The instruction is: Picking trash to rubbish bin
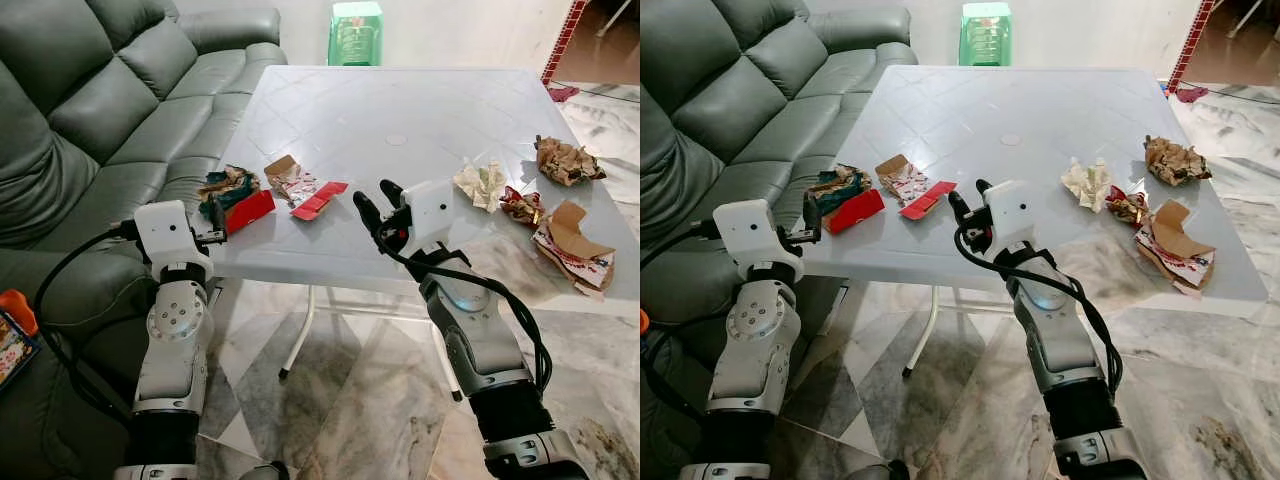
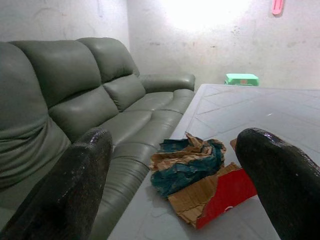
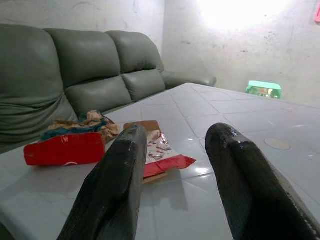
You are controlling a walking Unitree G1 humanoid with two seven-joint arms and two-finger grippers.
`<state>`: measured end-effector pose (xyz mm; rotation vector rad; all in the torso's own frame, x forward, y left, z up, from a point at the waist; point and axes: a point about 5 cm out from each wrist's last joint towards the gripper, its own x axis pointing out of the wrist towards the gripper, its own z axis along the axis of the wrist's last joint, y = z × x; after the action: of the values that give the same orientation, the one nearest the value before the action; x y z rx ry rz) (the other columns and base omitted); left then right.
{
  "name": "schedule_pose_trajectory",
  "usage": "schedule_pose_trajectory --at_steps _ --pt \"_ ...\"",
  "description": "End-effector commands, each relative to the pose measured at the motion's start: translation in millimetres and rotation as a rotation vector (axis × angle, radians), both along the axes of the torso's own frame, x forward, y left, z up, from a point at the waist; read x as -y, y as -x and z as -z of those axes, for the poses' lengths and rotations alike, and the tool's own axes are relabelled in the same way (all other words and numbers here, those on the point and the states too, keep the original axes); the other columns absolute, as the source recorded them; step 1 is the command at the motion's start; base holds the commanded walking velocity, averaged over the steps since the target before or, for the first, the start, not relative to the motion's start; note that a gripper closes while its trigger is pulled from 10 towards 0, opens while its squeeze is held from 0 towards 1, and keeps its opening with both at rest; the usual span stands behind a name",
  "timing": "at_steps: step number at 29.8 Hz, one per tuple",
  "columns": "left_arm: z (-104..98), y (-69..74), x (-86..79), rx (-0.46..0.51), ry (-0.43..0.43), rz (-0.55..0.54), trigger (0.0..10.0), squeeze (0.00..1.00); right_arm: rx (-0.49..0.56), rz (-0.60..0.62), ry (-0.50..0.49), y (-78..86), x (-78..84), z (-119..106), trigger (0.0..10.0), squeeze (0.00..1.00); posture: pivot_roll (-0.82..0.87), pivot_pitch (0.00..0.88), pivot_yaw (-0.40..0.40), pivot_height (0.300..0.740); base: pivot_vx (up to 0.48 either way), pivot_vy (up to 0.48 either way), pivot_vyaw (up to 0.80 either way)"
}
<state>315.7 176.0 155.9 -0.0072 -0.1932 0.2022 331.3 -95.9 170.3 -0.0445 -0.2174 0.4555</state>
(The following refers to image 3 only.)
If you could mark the red carton box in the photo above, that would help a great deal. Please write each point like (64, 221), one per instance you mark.
(65, 150)

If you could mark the green plastic stool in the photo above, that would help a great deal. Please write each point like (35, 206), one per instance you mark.
(262, 84)

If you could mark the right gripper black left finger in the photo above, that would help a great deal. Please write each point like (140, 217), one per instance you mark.
(117, 180)

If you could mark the grey-green leather sofa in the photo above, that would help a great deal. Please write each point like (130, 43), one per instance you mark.
(85, 57)

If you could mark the red printed carton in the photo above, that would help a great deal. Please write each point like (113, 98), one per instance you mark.
(172, 162)

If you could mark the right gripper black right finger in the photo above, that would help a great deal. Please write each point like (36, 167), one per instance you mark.
(245, 190)

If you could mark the pink plastic object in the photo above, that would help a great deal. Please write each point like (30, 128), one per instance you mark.
(317, 15)

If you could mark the crumpled brown paper bag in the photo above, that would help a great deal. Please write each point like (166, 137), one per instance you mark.
(87, 123)

